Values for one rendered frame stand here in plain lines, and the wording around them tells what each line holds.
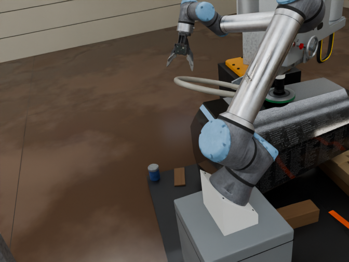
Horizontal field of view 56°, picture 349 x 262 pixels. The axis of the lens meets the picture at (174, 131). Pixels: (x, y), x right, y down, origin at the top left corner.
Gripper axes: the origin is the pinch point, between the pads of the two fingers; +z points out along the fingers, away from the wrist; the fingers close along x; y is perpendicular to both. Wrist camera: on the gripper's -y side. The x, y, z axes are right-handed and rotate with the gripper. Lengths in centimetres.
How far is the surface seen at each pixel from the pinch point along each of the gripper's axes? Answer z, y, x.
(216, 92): 5.9, 24.4, 25.8
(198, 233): 62, 60, 34
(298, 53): -20, -49, 65
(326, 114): 17, -65, 95
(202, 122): 38, -46, 12
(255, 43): -25, -134, 35
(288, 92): 7, -62, 66
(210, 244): 62, 65, 40
